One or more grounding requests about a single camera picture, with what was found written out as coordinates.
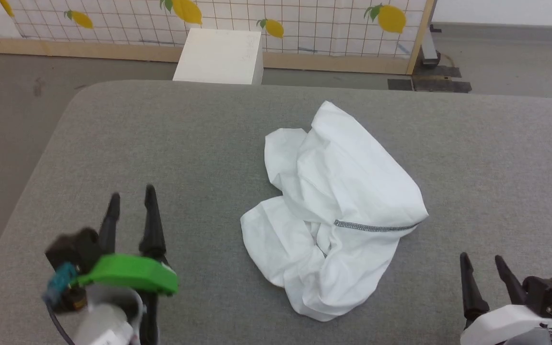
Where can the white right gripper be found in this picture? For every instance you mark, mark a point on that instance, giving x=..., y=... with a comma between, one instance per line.
x=496, y=323

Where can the white garment with grey stitching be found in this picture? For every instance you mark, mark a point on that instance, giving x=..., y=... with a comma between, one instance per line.
x=352, y=182

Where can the grey metal stand leg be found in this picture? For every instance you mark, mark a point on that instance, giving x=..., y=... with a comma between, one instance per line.
x=430, y=48

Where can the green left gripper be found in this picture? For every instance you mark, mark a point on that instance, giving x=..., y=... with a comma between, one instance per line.
x=132, y=274

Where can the small black floor plate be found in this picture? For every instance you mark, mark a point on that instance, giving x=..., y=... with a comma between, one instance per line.
x=399, y=84

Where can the lemon print partition panel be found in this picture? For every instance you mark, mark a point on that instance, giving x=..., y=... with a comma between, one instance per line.
x=304, y=19

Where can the white box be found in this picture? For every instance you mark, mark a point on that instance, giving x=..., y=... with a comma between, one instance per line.
x=218, y=57

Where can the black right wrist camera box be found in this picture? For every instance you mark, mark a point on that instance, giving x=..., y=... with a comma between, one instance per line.
x=546, y=292

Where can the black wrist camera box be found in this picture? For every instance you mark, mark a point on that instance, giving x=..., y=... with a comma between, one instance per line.
x=546, y=292
x=82, y=247

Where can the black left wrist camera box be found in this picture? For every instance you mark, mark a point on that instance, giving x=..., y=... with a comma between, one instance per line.
x=82, y=247

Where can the large black floor plate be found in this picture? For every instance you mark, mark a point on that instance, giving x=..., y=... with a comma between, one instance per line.
x=441, y=79

